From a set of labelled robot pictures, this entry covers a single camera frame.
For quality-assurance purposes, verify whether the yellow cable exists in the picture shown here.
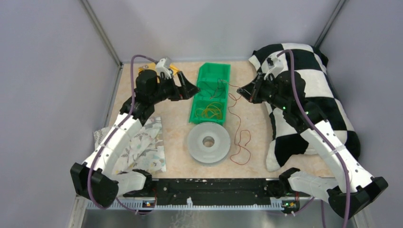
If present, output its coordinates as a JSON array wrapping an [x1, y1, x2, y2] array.
[[194, 102, 224, 120]]

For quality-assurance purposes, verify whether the grey cable spool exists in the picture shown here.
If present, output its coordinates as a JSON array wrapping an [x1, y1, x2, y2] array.
[[186, 122, 231, 165]]

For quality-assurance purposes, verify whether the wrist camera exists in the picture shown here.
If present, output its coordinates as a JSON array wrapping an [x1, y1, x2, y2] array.
[[155, 57, 173, 79], [264, 55, 284, 80]]

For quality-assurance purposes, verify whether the green compartment bin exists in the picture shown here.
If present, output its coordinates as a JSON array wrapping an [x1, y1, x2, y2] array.
[[189, 63, 230, 126]]

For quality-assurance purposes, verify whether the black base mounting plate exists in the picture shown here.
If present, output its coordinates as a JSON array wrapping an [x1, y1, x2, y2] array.
[[124, 178, 303, 206]]

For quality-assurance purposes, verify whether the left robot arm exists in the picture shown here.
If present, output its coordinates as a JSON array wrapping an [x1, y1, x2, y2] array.
[[70, 70, 200, 209]]

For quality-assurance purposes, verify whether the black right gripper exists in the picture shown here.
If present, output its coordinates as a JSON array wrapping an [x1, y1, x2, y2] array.
[[237, 72, 289, 111]]

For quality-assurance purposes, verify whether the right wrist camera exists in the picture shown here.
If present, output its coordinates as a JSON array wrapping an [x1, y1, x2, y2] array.
[[264, 55, 284, 80]]

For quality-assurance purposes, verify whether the white animal print cloth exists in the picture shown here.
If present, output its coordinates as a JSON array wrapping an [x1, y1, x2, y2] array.
[[85, 114, 166, 176]]

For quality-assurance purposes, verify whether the dark blue cable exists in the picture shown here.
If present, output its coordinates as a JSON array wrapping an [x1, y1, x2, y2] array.
[[200, 79, 226, 99]]

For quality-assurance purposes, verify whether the yellow printed cloth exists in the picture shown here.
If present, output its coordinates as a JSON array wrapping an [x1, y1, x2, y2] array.
[[138, 61, 180, 78]]

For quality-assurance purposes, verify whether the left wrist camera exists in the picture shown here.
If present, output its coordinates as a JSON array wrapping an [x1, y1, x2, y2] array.
[[155, 57, 173, 79]]

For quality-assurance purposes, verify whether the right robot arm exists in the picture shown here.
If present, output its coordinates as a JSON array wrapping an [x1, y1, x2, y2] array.
[[237, 72, 388, 219]]

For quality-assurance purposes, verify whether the black white checkered pillow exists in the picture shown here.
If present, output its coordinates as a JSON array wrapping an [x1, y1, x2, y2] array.
[[249, 43, 361, 172]]

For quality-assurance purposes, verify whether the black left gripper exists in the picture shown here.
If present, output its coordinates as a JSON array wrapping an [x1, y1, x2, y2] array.
[[151, 71, 201, 104]]

